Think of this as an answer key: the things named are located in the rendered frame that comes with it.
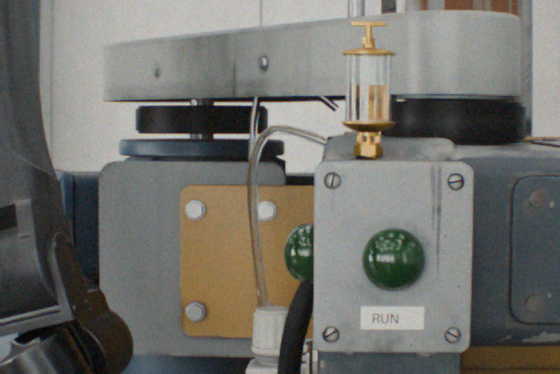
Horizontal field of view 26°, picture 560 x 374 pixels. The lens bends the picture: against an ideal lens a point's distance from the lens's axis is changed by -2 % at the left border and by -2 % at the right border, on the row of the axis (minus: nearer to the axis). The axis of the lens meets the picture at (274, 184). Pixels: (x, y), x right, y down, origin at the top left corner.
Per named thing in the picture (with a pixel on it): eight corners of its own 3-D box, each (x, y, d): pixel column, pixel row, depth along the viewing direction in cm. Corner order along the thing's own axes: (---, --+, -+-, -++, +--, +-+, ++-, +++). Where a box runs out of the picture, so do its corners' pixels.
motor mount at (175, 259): (97, 356, 103) (94, 161, 102) (112, 342, 110) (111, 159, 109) (438, 363, 101) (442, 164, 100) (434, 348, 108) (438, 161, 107)
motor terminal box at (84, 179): (59, 309, 104) (57, 172, 104) (38, 293, 114) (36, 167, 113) (153, 305, 107) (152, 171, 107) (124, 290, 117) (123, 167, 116)
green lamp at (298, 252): (281, 287, 60) (281, 224, 60) (285, 279, 63) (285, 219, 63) (334, 288, 60) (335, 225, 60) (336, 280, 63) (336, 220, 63)
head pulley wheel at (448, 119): (385, 142, 75) (385, 100, 74) (383, 139, 84) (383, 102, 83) (534, 143, 74) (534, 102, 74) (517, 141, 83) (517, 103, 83)
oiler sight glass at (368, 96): (344, 120, 66) (344, 54, 66) (345, 120, 68) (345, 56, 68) (392, 121, 66) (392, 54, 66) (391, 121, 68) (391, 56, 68)
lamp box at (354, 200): (312, 352, 59) (314, 162, 59) (316, 336, 64) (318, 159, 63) (469, 353, 59) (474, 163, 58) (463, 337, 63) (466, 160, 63)
